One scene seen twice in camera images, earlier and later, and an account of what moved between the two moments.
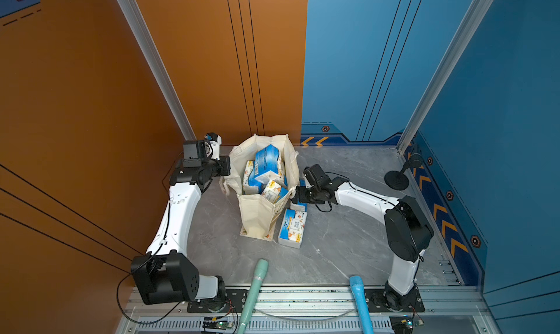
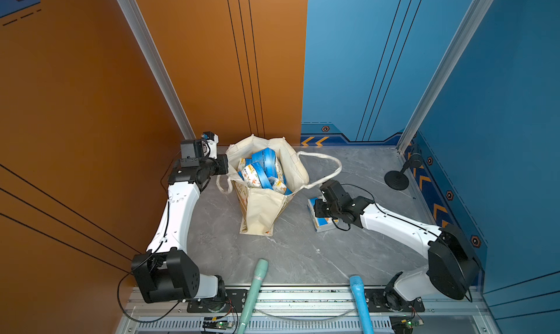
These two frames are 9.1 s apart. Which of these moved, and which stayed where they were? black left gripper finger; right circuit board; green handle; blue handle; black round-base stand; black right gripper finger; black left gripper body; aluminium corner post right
Moved: black right gripper finger
Stayed: black left gripper body; black left gripper finger; blue handle; black round-base stand; green handle; right circuit board; aluminium corner post right
